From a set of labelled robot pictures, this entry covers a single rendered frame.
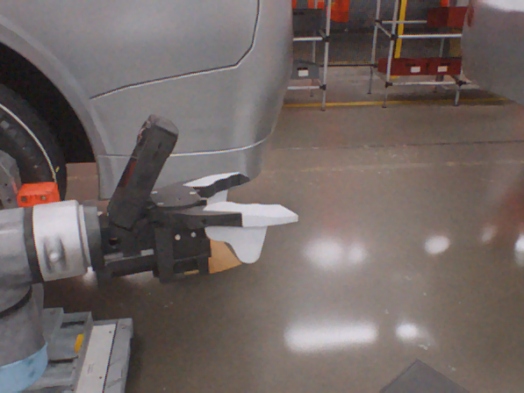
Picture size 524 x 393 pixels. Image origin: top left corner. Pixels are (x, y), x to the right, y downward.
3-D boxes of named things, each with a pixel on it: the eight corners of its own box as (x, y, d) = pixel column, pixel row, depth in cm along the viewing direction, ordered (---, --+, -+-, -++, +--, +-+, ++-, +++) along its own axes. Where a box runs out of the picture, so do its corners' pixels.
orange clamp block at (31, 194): (29, 204, 142) (61, 203, 143) (20, 217, 135) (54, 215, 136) (24, 182, 139) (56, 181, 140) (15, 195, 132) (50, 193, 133)
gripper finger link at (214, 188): (232, 209, 64) (184, 233, 57) (229, 166, 62) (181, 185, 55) (251, 213, 63) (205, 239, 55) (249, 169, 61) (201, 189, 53)
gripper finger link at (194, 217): (252, 217, 50) (175, 212, 52) (251, 201, 49) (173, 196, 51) (238, 235, 45) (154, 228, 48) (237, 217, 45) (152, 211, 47)
